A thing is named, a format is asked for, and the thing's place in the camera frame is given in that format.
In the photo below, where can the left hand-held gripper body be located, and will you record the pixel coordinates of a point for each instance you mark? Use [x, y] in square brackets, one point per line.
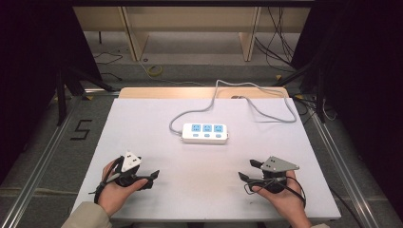
[130, 161]

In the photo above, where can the yellow tape roll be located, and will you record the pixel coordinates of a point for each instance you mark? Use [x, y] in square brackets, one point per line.
[155, 71]

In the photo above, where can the dark curtain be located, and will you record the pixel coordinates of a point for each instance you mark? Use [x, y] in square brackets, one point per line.
[364, 79]
[31, 79]

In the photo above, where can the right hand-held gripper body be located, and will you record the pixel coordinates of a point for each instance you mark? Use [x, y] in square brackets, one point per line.
[278, 164]

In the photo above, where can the light wooden desk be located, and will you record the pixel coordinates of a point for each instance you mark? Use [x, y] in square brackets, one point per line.
[190, 19]

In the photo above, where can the metal floor rail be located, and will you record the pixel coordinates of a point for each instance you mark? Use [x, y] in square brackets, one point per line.
[41, 164]
[343, 167]

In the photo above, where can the black metal stand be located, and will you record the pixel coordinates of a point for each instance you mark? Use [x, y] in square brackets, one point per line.
[320, 95]
[61, 95]

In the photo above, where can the white table board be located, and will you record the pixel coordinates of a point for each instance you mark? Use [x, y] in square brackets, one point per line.
[196, 177]

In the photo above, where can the white power strip blue sockets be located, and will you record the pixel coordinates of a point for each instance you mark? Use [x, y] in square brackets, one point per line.
[205, 137]

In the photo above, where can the person's left hand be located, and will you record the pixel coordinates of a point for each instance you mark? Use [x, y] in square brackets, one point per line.
[112, 196]

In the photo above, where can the person's right hand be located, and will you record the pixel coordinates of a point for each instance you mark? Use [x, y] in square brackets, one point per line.
[290, 202]

